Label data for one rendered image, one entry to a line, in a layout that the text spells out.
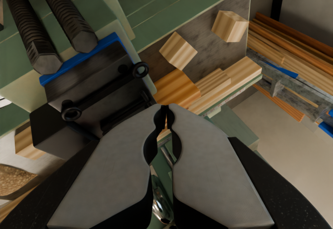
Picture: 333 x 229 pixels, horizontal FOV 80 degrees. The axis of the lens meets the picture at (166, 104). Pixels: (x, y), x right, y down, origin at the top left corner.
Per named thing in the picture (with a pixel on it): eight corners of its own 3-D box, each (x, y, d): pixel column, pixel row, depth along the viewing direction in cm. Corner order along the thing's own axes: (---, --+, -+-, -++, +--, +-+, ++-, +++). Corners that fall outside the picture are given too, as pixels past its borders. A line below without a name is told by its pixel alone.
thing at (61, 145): (114, 30, 21) (135, 59, 18) (149, 90, 30) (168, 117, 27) (1, 99, 20) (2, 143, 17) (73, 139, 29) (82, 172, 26)
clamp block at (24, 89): (96, -15, 25) (122, 15, 20) (138, 59, 36) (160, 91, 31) (-10, 47, 24) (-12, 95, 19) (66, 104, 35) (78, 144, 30)
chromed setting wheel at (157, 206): (141, 164, 46) (167, 218, 39) (157, 176, 56) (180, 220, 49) (131, 172, 46) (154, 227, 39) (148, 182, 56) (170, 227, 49)
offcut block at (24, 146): (32, 123, 31) (35, 141, 29) (50, 132, 34) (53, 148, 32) (14, 136, 31) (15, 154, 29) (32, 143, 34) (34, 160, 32)
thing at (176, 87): (178, 66, 38) (199, 89, 34) (181, 73, 40) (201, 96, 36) (73, 134, 37) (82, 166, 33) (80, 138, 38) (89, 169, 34)
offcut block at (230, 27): (218, 10, 33) (236, 21, 31) (232, 11, 35) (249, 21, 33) (210, 30, 36) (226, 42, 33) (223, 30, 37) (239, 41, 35)
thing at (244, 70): (246, 55, 47) (262, 67, 44) (246, 61, 49) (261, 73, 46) (20, 202, 43) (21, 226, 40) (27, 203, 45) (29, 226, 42)
